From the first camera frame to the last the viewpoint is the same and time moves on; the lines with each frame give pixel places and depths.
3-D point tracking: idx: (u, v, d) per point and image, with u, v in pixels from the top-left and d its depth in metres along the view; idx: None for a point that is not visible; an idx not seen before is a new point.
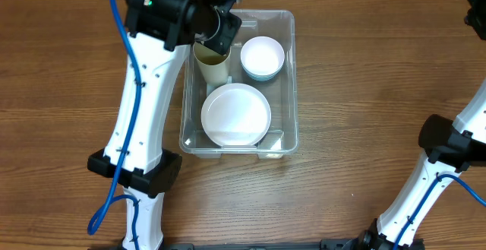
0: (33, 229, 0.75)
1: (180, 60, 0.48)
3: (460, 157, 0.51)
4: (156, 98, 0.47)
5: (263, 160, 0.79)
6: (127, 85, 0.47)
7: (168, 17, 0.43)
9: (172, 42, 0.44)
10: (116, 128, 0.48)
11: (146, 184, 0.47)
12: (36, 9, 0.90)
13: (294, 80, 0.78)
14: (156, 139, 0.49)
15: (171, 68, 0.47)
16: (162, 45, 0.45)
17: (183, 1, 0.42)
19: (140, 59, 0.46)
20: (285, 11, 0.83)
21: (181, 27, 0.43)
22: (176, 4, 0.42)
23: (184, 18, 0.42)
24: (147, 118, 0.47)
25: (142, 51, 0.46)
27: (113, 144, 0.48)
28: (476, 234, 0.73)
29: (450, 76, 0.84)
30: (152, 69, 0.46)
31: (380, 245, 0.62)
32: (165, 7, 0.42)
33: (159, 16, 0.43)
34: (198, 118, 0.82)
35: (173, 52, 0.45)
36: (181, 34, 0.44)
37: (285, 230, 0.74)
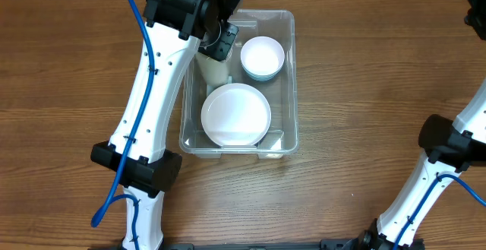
0: (33, 229, 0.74)
1: (191, 53, 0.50)
3: (461, 157, 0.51)
4: (167, 87, 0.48)
5: (263, 160, 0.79)
6: (139, 73, 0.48)
7: (184, 10, 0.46)
9: (187, 33, 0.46)
10: (124, 116, 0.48)
11: (150, 172, 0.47)
12: (36, 9, 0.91)
13: (294, 80, 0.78)
14: (162, 131, 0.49)
15: (184, 58, 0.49)
16: (178, 35, 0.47)
17: None
19: (155, 47, 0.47)
20: (285, 11, 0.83)
21: (197, 20, 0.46)
22: None
23: (200, 12, 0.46)
24: (158, 105, 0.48)
25: (158, 39, 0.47)
27: (121, 132, 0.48)
28: (476, 234, 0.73)
29: (450, 76, 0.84)
30: (165, 56, 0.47)
31: (380, 245, 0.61)
32: (181, 1, 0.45)
33: (176, 7, 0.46)
34: (198, 118, 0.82)
35: (187, 42, 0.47)
36: (194, 27, 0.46)
37: (285, 230, 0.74)
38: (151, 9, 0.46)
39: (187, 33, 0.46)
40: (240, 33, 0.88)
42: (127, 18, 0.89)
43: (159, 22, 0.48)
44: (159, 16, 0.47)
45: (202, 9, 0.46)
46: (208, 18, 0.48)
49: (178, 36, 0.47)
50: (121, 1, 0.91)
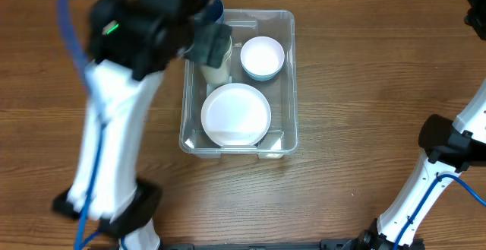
0: (33, 229, 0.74)
1: (149, 93, 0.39)
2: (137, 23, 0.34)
3: (460, 157, 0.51)
4: (121, 137, 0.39)
5: (263, 160, 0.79)
6: (89, 118, 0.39)
7: (135, 45, 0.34)
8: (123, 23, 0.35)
9: (138, 76, 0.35)
10: (80, 168, 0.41)
11: (116, 230, 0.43)
12: (36, 10, 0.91)
13: (294, 79, 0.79)
14: (125, 183, 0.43)
15: (140, 98, 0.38)
16: (127, 77, 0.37)
17: (151, 25, 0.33)
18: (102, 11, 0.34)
19: (102, 89, 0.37)
20: (285, 11, 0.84)
21: (149, 58, 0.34)
22: (148, 26, 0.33)
23: (154, 43, 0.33)
24: (115, 160, 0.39)
25: (105, 82, 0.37)
27: (77, 188, 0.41)
28: (476, 234, 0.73)
29: (450, 76, 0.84)
30: (117, 102, 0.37)
31: (380, 245, 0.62)
32: (133, 33, 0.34)
33: (124, 42, 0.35)
34: (198, 118, 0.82)
35: (139, 87, 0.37)
36: (149, 64, 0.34)
37: (285, 230, 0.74)
38: (93, 46, 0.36)
39: (140, 76, 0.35)
40: (240, 33, 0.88)
42: None
43: (107, 58, 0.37)
44: (106, 50, 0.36)
45: (159, 37, 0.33)
46: (170, 47, 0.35)
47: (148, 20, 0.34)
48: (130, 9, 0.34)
49: (128, 77, 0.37)
50: None
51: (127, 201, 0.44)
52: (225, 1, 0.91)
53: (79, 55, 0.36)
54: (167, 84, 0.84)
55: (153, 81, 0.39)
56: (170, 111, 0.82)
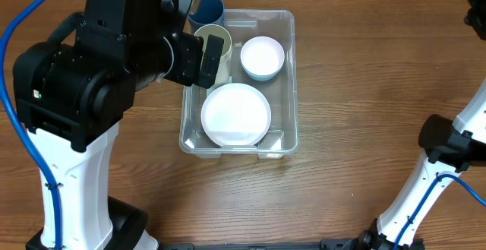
0: (33, 229, 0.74)
1: (102, 149, 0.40)
2: (71, 80, 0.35)
3: (461, 157, 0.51)
4: (80, 195, 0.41)
5: (263, 160, 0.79)
6: (44, 187, 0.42)
7: (67, 104, 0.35)
8: (55, 80, 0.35)
9: (80, 143, 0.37)
10: (49, 235, 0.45)
11: None
12: (36, 10, 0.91)
13: (294, 79, 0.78)
14: (93, 229, 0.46)
15: (93, 156, 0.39)
16: (69, 143, 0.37)
17: (87, 83, 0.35)
18: (29, 65, 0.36)
19: (48, 159, 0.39)
20: (285, 11, 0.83)
21: (88, 115, 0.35)
22: (81, 82, 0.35)
23: (90, 103, 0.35)
24: (75, 215, 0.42)
25: (52, 148, 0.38)
27: (48, 238, 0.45)
28: (476, 235, 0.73)
29: (450, 76, 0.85)
30: (64, 170, 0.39)
31: (380, 245, 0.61)
32: (66, 90, 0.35)
33: (57, 102, 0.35)
34: (198, 118, 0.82)
35: (84, 153, 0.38)
36: (89, 124, 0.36)
37: (285, 230, 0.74)
38: (25, 109, 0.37)
39: (80, 143, 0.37)
40: (240, 33, 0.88)
42: None
43: (42, 124, 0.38)
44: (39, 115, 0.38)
45: (99, 95, 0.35)
46: (112, 106, 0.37)
47: (84, 77, 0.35)
48: (69, 66, 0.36)
49: (70, 147, 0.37)
50: None
51: (103, 242, 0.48)
52: (225, 1, 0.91)
53: (16, 125, 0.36)
54: (168, 85, 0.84)
55: (106, 135, 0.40)
56: (170, 111, 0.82)
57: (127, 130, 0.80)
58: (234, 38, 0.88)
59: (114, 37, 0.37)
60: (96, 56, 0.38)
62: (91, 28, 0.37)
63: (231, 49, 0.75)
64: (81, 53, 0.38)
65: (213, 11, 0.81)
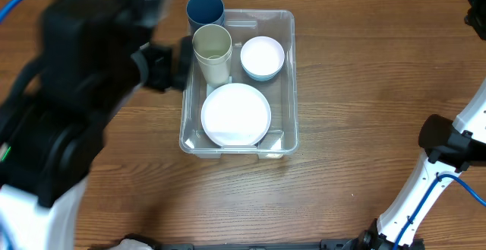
0: None
1: (70, 207, 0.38)
2: (36, 143, 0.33)
3: (460, 157, 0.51)
4: None
5: (263, 160, 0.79)
6: None
7: (33, 168, 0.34)
8: (20, 143, 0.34)
9: (47, 204, 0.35)
10: None
11: None
12: None
13: (294, 79, 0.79)
14: None
15: (61, 215, 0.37)
16: (34, 206, 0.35)
17: (53, 143, 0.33)
18: None
19: (7, 223, 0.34)
20: (285, 11, 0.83)
21: (55, 179, 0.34)
22: (47, 142, 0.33)
23: (58, 166, 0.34)
24: None
25: (14, 210, 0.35)
27: None
28: (476, 235, 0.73)
29: (450, 76, 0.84)
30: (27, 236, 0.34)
31: (380, 245, 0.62)
32: (32, 153, 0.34)
33: (22, 167, 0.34)
34: (198, 118, 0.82)
35: (52, 213, 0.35)
36: (55, 184, 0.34)
37: (285, 230, 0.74)
38: None
39: (48, 204, 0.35)
40: (240, 33, 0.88)
42: None
43: (8, 182, 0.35)
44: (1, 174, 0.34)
45: (64, 155, 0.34)
46: (80, 156, 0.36)
47: (49, 137, 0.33)
48: (29, 126, 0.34)
49: (36, 209, 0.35)
50: None
51: None
52: (225, 1, 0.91)
53: None
54: None
55: (74, 193, 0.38)
56: (170, 111, 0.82)
57: (127, 130, 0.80)
58: (234, 38, 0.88)
59: (74, 83, 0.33)
60: (56, 108, 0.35)
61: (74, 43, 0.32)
62: (48, 74, 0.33)
63: (231, 49, 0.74)
64: (39, 105, 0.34)
65: (213, 11, 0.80)
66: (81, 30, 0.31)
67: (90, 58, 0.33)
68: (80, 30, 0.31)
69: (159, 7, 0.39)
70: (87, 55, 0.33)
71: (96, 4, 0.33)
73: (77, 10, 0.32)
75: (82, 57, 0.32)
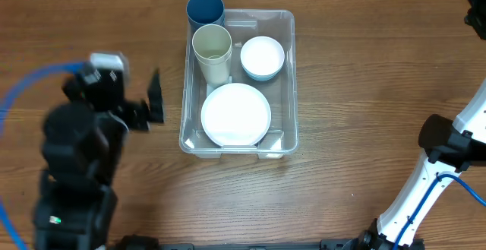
0: None
1: None
2: (75, 214, 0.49)
3: (460, 157, 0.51)
4: None
5: (263, 160, 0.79)
6: None
7: (74, 232, 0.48)
8: (63, 218, 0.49)
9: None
10: None
11: None
12: (36, 10, 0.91)
13: (294, 79, 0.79)
14: None
15: None
16: None
17: (88, 213, 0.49)
18: (43, 216, 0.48)
19: None
20: (285, 11, 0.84)
21: (91, 237, 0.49)
22: (84, 214, 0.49)
23: (94, 226, 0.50)
24: None
25: None
27: None
28: (476, 235, 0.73)
29: (450, 76, 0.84)
30: None
31: (380, 245, 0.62)
32: (72, 223, 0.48)
33: (66, 232, 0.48)
34: (198, 118, 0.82)
35: None
36: (93, 240, 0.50)
37: (285, 230, 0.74)
38: (42, 238, 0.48)
39: None
40: (240, 33, 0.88)
42: (127, 19, 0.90)
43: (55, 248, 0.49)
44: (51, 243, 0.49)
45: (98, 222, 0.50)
46: (106, 223, 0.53)
47: (85, 210, 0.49)
48: (65, 206, 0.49)
49: None
50: (121, 1, 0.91)
51: None
52: (225, 1, 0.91)
53: None
54: (168, 85, 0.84)
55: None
56: (170, 111, 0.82)
57: None
58: (234, 38, 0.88)
59: (81, 175, 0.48)
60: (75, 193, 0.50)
61: (87, 123, 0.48)
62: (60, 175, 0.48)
63: (231, 49, 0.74)
64: (64, 194, 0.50)
65: (213, 10, 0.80)
66: (76, 152, 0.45)
67: (78, 159, 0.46)
68: (74, 153, 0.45)
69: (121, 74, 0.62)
70: (87, 160, 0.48)
71: (71, 125, 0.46)
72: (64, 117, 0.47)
73: (64, 137, 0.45)
75: (80, 159, 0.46)
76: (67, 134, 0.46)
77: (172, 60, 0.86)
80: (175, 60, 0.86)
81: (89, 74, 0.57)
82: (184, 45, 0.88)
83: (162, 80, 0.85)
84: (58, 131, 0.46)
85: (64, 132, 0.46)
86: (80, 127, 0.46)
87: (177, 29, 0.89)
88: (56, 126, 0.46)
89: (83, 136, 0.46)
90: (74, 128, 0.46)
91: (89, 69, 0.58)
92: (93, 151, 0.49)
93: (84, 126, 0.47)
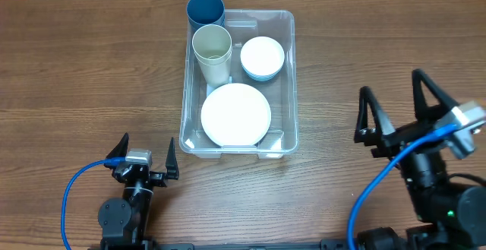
0: (33, 229, 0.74)
1: None
2: None
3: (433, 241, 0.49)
4: None
5: (263, 160, 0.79)
6: None
7: None
8: None
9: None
10: None
11: None
12: (36, 11, 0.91)
13: (294, 79, 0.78)
14: None
15: None
16: None
17: None
18: None
19: None
20: (285, 11, 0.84)
21: None
22: None
23: None
24: None
25: None
27: None
28: None
29: (450, 76, 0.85)
30: None
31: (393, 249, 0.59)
32: None
33: None
34: (198, 118, 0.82)
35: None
36: None
37: (285, 230, 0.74)
38: None
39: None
40: (240, 33, 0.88)
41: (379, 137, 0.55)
42: (128, 19, 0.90)
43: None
44: None
45: None
46: None
47: None
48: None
49: None
50: (121, 1, 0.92)
51: None
52: (225, 1, 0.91)
53: None
54: (168, 84, 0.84)
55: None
56: (170, 111, 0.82)
57: (127, 130, 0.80)
58: (234, 38, 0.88)
59: (128, 242, 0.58)
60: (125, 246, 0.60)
61: (129, 213, 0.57)
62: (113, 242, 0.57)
63: (231, 49, 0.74)
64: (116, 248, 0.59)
65: (213, 11, 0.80)
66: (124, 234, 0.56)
67: (126, 235, 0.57)
68: (123, 235, 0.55)
69: (149, 167, 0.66)
70: (130, 231, 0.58)
71: (117, 215, 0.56)
72: (112, 212, 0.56)
73: (113, 226, 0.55)
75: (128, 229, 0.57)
76: (114, 224, 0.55)
77: (172, 60, 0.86)
80: (175, 60, 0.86)
81: (123, 169, 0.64)
82: (184, 45, 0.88)
83: (162, 80, 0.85)
84: (106, 221, 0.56)
85: (112, 221, 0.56)
86: (124, 214, 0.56)
87: (178, 29, 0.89)
88: (105, 215, 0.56)
89: (128, 220, 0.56)
90: (119, 216, 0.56)
91: (124, 166, 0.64)
92: (134, 222, 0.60)
93: (127, 213, 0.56)
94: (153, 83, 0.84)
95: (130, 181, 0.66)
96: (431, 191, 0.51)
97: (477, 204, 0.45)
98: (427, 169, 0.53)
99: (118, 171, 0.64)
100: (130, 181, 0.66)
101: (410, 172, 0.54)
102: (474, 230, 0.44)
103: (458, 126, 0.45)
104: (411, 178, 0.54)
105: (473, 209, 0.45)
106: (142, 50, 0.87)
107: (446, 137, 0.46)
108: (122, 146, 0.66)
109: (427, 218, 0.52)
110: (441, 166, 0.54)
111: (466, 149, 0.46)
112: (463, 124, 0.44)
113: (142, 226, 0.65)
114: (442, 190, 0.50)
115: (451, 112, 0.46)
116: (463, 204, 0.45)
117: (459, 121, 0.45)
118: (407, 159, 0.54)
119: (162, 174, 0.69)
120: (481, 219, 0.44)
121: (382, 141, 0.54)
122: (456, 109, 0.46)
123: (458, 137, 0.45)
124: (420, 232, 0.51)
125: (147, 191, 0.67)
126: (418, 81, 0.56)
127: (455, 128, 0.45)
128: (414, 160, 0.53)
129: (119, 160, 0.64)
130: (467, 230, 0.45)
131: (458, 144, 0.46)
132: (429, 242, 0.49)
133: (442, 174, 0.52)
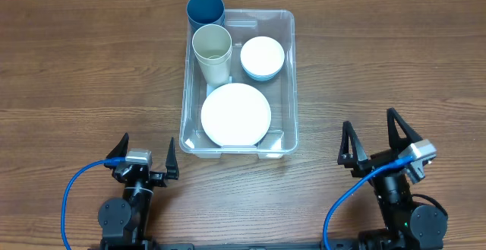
0: (33, 229, 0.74)
1: None
2: None
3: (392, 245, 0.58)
4: None
5: (263, 160, 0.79)
6: None
7: None
8: None
9: None
10: None
11: None
12: (36, 10, 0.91)
13: (294, 79, 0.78)
14: None
15: None
16: None
17: None
18: None
19: None
20: (285, 11, 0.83)
21: None
22: None
23: None
24: None
25: None
27: None
28: (476, 234, 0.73)
29: (450, 76, 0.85)
30: None
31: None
32: None
33: None
34: (198, 118, 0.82)
35: None
36: None
37: (285, 230, 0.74)
38: None
39: None
40: (240, 33, 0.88)
41: (355, 163, 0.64)
42: (127, 19, 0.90)
43: None
44: None
45: None
46: None
47: None
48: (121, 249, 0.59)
49: None
50: (121, 1, 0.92)
51: None
52: (225, 1, 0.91)
53: None
54: (168, 84, 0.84)
55: None
56: (170, 111, 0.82)
57: (127, 129, 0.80)
58: (234, 38, 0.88)
59: (128, 242, 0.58)
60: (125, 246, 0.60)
61: (129, 213, 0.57)
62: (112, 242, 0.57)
63: (231, 49, 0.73)
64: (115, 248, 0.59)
65: (213, 11, 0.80)
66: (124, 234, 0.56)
67: (126, 235, 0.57)
68: (123, 235, 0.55)
69: (149, 167, 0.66)
70: (130, 232, 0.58)
71: (117, 215, 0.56)
72: (112, 212, 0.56)
73: (113, 226, 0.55)
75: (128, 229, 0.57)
76: (114, 224, 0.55)
77: (172, 60, 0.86)
80: (175, 60, 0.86)
81: (123, 169, 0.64)
82: (184, 45, 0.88)
83: (162, 80, 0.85)
84: (106, 222, 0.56)
85: (112, 221, 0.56)
86: (124, 214, 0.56)
87: (178, 29, 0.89)
88: (105, 215, 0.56)
89: (128, 221, 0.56)
90: (119, 216, 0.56)
91: (124, 166, 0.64)
92: (133, 223, 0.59)
93: (127, 213, 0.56)
94: (153, 83, 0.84)
95: (130, 181, 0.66)
96: (396, 207, 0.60)
97: (425, 217, 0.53)
98: (394, 188, 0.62)
99: (118, 171, 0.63)
100: (130, 181, 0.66)
101: (380, 190, 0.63)
102: (422, 238, 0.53)
103: (414, 157, 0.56)
104: (381, 195, 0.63)
105: (423, 221, 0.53)
106: (142, 50, 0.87)
107: (404, 165, 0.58)
108: (121, 146, 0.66)
109: (392, 229, 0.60)
110: (407, 188, 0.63)
111: (418, 176, 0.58)
112: (417, 156, 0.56)
113: (142, 226, 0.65)
114: (403, 206, 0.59)
115: (410, 146, 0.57)
116: (414, 217, 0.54)
117: (414, 153, 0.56)
118: (378, 180, 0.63)
119: (162, 174, 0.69)
120: (427, 229, 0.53)
121: (358, 166, 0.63)
122: (413, 143, 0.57)
123: (414, 166, 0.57)
124: (387, 238, 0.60)
125: (147, 191, 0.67)
126: (390, 118, 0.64)
127: (409, 159, 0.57)
128: (383, 181, 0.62)
129: (118, 160, 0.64)
130: (417, 238, 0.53)
131: (414, 172, 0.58)
132: (392, 246, 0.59)
133: (406, 194, 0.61)
